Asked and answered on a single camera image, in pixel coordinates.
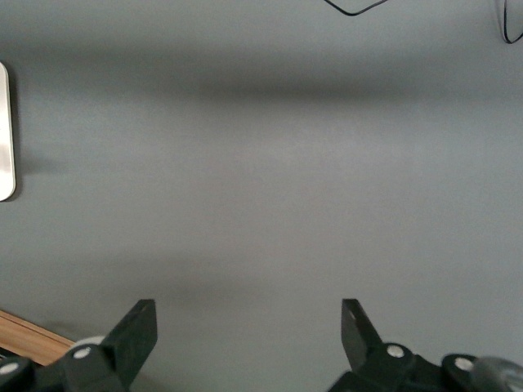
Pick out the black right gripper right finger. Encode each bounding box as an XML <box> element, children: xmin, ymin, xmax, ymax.
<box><xmin>326</xmin><ymin>298</ymin><xmax>523</xmax><ymax>392</ymax></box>

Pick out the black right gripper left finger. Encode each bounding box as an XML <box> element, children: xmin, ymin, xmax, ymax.
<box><xmin>0</xmin><ymin>298</ymin><xmax>159</xmax><ymax>392</ymax></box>

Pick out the thin black cable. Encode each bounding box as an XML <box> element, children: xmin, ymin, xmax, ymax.
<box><xmin>324</xmin><ymin>0</ymin><xmax>388</xmax><ymax>17</ymax></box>

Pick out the black looped cable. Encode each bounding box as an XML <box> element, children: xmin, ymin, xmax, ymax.
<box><xmin>500</xmin><ymin>0</ymin><xmax>523</xmax><ymax>45</ymax></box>

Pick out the white tray edge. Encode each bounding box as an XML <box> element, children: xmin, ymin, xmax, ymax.
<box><xmin>0</xmin><ymin>61</ymin><xmax>17</xmax><ymax>203</ymax></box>

